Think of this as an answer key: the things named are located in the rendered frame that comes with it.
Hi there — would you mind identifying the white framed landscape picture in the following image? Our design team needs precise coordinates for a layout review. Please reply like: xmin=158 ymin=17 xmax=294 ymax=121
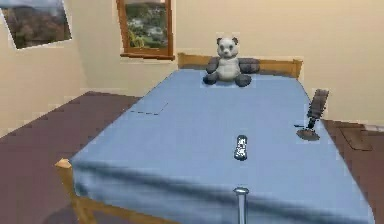
xmin=0 ymin=0 xmax=74 ymax=51

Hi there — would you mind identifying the brown flat square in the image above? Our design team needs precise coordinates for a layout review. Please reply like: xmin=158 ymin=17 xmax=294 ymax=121
xmin=339 ymin=126 xmax=374 ymax=152

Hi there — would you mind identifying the silver metal post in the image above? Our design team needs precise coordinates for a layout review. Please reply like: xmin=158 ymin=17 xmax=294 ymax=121
xmin=232 ymin=186 xmax=250 ymax=224

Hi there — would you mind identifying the wooden framed window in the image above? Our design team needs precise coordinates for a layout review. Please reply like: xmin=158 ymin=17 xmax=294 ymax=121
xmin=115 ymin=0 xmax=176 ymax=62

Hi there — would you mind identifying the black and white panda toy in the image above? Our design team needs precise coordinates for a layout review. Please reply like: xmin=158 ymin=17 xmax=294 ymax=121
xmin=202 ymin=36 xmax=253 ymax=88

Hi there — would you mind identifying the wooden bed with blue cover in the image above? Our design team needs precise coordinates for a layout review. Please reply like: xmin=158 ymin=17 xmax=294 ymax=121
xmin=54 ymin=52 xmax=378 ymax=224

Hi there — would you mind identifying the black and silver remote control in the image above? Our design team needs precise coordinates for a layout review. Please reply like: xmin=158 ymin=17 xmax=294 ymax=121
xmin=233 ymin=134 xmax=249 ymax=162

